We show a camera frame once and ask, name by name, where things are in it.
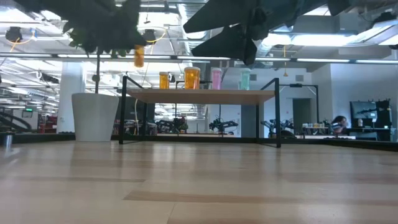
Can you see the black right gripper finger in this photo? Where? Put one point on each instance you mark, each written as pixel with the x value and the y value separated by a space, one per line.
pixel 224 14
pixel 233 43

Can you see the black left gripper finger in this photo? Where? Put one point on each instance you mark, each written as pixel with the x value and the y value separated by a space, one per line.
pixel 132 21

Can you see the tall teal medicine bottle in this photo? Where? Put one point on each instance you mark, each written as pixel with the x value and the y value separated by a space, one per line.
pixel 245 79

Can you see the pink medicine bottle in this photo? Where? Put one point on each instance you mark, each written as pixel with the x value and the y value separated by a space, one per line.
pixel 216 79

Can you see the wide orange medicine bottle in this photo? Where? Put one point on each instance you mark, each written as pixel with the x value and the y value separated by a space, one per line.
pixel 192 79

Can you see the black background robot arm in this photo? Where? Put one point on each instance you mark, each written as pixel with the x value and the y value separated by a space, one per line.
pixel 222 126

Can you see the black ceiling device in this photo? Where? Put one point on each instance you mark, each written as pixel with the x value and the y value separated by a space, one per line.
pixel 151 35
pixel 14 33

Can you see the long ceiling light strip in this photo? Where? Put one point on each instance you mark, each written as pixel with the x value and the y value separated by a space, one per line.
pixel 376 61
pixel 323 60
pixel 273 59
pixel 183 58

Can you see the bright ceiling light panel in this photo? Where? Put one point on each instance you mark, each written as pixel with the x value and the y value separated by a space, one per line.
pixel 323 40

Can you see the green leafy tree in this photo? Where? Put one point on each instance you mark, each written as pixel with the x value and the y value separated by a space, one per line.
pixel 98 71

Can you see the white building column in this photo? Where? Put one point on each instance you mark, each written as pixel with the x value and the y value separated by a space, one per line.
pixel 70 93

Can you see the white plant pot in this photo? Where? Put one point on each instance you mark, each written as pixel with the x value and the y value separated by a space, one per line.
pixel 94 118

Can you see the person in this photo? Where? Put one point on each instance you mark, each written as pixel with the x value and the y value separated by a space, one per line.
pixel 339 123

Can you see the black computer monitor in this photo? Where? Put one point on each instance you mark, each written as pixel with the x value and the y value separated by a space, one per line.
pixel 362 110

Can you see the black equipment rack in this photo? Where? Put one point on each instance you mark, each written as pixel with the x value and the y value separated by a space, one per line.
pixel 383 115

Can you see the silver ceiling air duct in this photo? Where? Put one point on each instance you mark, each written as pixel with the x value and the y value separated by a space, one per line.
pixel 194 42

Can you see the wooden shelf black metal frame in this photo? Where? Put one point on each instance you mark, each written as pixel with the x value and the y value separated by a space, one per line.
pixel 202 96

